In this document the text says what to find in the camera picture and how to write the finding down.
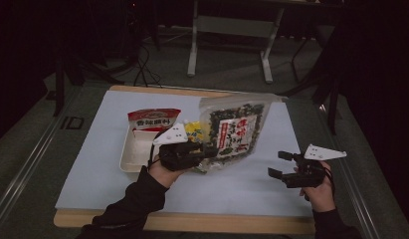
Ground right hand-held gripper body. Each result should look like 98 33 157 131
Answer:
281 142 348 189

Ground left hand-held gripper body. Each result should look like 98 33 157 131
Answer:
152 121 208 172

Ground yellow sauce pouch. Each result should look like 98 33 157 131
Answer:
183 119 210 144

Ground clear dried seaweed packet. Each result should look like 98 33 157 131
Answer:
195 93 288 174

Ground white divided lunch box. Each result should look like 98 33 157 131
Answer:
118 126 167 174

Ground red seasoning packet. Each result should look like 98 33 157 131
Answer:
126 108 182 137

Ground person's right hand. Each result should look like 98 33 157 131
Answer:
299 161 336 214

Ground person's left hand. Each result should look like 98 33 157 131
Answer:
147 163 185 189

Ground wooden table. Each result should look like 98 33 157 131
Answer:
53 85 316 235

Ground black metal stand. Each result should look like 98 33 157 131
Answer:
52 54 124 118
277 31 343 136

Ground pale blue table sheet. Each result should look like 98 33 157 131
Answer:
55 90 313 219

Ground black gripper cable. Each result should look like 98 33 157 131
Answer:
147 143 160 168

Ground metal floor rail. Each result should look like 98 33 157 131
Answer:
318 105 383 239
0 114 72 222

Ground black floor cables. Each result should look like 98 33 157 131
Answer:
132 43 163 89

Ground white metal table frame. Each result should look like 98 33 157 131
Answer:
186 0 287 85

